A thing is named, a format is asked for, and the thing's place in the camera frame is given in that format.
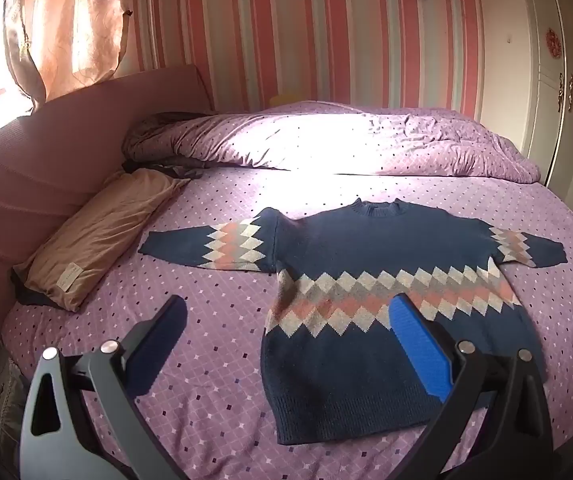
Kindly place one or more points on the dark cloth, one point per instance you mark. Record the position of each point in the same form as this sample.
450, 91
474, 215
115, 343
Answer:
166, 167

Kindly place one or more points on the navy argyle knit sweater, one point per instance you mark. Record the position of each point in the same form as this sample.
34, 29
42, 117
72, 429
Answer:
346, 260

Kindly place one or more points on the purple dotted bed sheet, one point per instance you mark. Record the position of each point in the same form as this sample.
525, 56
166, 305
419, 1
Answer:
206, 360

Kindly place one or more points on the tan pillow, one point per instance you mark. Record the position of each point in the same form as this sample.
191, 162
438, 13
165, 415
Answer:
96, 240

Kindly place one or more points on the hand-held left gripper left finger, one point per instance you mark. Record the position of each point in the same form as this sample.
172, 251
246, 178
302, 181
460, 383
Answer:
164, 332

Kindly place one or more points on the purple dotted quilt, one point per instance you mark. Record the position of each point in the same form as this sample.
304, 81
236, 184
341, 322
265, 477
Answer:
366, 145

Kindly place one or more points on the cream wardrobe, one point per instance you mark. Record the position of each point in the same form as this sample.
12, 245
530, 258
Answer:
556, 110

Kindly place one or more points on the pink padded headboard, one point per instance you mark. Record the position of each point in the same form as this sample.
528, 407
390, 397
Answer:
26, 160

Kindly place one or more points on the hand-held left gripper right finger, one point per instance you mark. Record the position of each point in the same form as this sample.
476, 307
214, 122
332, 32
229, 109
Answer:
416, 350

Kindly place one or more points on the peach curtain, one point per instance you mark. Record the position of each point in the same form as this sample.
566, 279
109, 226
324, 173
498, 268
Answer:
66, 20

